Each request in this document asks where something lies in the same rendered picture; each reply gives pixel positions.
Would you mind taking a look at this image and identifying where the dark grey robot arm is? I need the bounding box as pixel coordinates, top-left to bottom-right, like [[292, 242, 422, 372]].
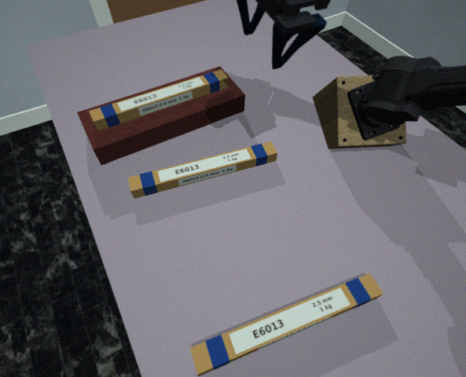
[[347, 56, 466, 140]]

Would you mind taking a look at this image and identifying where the tan welding electrode pack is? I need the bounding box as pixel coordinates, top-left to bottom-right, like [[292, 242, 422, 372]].
[[128, 141, 277, 199], [190, 273, 383, 376]]

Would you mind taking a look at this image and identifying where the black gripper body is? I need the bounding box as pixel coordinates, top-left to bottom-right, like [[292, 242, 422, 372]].
[[256, 0, 331, 33]]

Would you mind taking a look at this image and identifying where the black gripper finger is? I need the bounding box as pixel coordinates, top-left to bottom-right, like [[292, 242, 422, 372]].
[[237, 0, 265, 35], [272, 13, 327, 69]]

